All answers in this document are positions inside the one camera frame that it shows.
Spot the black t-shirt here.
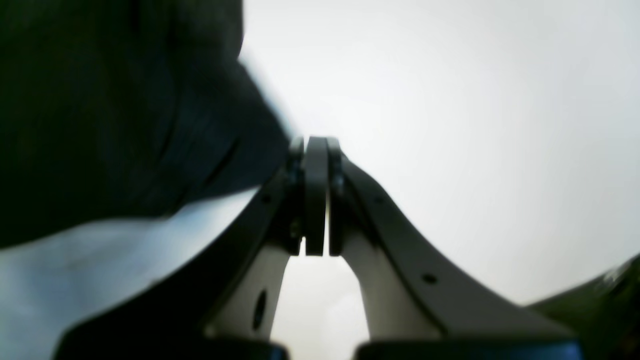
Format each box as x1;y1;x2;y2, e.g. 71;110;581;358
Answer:
0;0;291;249

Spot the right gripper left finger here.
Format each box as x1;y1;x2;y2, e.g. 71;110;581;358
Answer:
54;137;329;360

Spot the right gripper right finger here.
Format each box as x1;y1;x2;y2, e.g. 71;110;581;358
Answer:
327;137;583;360

